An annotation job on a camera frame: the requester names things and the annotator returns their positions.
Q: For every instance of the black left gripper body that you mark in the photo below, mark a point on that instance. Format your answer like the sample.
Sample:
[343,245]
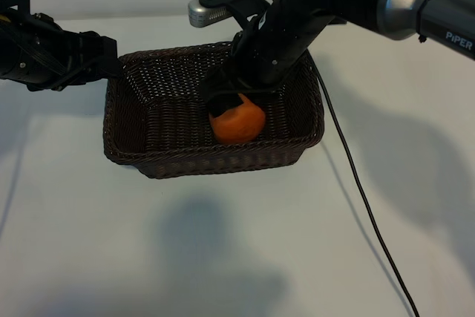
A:
[22,68]

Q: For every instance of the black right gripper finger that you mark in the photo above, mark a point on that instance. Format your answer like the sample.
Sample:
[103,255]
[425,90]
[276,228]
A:
[222,94]
[262,97]

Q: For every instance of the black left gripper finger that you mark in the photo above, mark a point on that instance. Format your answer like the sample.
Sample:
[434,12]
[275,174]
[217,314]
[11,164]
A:
[104,69]
[100,46]

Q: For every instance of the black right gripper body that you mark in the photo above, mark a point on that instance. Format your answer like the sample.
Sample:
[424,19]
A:
[259,74]

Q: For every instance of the orange toy fruit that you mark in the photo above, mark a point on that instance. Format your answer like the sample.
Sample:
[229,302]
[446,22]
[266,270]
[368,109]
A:
[237,127]

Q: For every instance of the dark brown wicker basket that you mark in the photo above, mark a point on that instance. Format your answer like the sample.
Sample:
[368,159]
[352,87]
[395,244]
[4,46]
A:
[167,127]

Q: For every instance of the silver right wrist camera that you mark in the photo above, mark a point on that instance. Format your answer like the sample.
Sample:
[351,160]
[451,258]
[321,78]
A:
[204,14]

